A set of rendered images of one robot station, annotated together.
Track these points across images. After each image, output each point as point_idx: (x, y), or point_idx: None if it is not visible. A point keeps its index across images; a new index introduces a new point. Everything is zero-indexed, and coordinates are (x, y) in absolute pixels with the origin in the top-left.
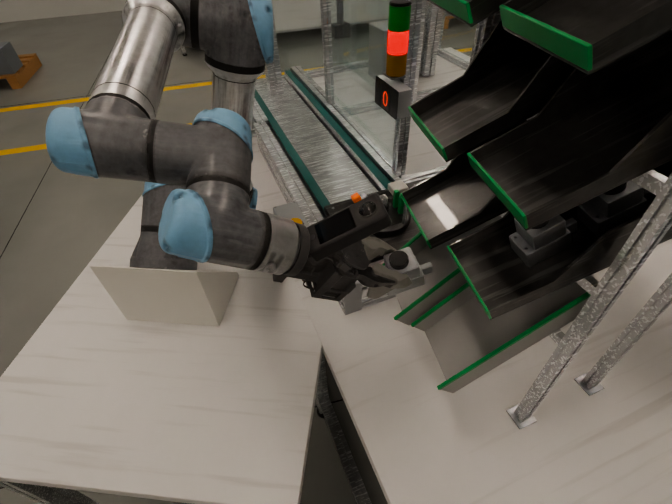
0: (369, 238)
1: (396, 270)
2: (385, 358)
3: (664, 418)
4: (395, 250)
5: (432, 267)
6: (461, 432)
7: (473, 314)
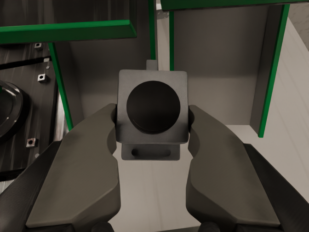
0: (60, 171)
1: (176, 124)
2: (158, 170)
3: None
4: (113, 106)
5: (109, 80)
6: (238, 130)
7: (192, 63)
